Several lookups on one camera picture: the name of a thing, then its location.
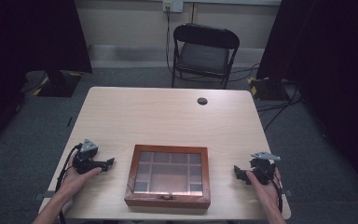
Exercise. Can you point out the person's right hand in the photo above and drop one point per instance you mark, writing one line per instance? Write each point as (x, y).
(265, 191)

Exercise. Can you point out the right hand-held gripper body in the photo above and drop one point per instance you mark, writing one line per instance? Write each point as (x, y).
(263, 166)

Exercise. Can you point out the wooden box with glass lid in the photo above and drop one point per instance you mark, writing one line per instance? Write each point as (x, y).
(169, 174)

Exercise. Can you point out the black stand base yellow stripes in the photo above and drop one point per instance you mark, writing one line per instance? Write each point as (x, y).
(59, 84)
(267, 88)

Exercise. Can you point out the person's left hand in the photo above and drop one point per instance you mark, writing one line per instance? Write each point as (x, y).
(74, 182)

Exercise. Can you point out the dark curtain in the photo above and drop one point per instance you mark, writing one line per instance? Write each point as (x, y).
(332, 77)
(28, 46)

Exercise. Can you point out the white wall socket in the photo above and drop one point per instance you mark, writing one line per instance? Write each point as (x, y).
(173, 5)

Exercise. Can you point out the black folding chair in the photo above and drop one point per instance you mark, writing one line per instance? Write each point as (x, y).
(203, 56)

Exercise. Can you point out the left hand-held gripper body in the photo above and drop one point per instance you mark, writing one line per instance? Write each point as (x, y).
(87, 151)

